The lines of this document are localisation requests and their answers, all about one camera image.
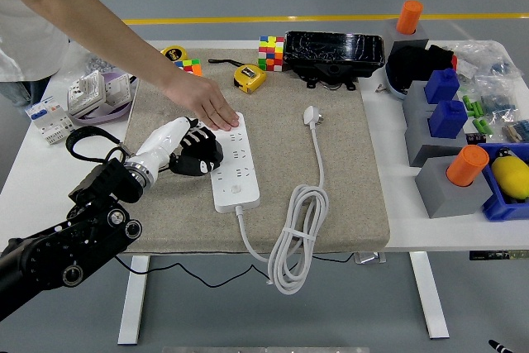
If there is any black device with cracked screen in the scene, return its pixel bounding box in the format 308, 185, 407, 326
284, 30, 385, 92

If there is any black cloth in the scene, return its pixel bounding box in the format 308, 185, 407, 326
388, 44, 458, 92

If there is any black label strip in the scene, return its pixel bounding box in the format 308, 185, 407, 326
469, 250, 529, 261

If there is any grey-brown mat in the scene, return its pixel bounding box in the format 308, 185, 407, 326
122, 47, 392, 255

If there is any clear bag of grey screws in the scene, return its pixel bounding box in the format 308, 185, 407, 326
84, 53, 121, 75

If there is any yellow toy fruit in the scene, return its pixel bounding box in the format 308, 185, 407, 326
490, 146, 529, 200

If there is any person's hand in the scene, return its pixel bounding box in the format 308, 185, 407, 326
164, 75, 241, 131

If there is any purple tray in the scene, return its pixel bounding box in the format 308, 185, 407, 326
76, 71, 136, 126

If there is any white power strip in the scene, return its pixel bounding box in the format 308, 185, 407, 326
209, 111, 262, 214

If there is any blue block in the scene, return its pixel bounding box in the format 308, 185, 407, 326
424, 67, 461, 105
427, 99, 469, 140

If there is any black plug adapter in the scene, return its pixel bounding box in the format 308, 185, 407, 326
188, 137, 225, 166

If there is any person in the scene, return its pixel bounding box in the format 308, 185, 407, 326
0, 0, 71, 107

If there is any white table leg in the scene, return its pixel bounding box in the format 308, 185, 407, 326
117, 255, 150, 346
408, 251, 450, 340

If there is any clear bag with white label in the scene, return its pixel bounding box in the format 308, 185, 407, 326
452, 45, 480, 81

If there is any metal bracket under table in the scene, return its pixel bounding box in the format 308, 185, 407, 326
354, 251, 388, 265

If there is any clear bag of blue parts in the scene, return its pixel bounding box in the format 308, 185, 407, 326
474, 41, 524, 85

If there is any white circuit breaker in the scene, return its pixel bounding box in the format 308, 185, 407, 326
24, 95, 78, 146

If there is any orange cylinder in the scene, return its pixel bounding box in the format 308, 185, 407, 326
395, 0, 424, 36
445, 145, 490, 187

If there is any colourful puzzle cube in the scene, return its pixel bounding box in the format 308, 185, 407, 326
258, 35, 286, 73
173, 58, 204, 78

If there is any blue plastic bin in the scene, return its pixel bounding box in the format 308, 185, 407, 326
477, 141, 529, 222

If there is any clear bag of brown parts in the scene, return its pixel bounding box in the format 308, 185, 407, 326
501, 119, 529, 144

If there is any yellow tape measure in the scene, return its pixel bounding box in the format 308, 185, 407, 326
207, 57, 268, 95
128, 45, 189, 83

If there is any clear bag of dark parts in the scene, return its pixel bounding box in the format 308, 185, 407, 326
479, 88, 520, 118

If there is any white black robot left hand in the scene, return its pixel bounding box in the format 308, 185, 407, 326
134, 117, 225, 179

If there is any thin black adapter cord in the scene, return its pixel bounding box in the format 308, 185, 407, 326
115, 251, 360, 289

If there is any white power cord with plug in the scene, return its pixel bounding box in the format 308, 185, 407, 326
234, 104, 331, 296

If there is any light blue bowl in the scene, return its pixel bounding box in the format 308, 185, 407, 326
384, 63, 408, 101

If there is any white wall switch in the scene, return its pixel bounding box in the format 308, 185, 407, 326
105, 74, 133, 107

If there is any white wall socket stack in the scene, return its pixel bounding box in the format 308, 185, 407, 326
67, 70, 107, 118

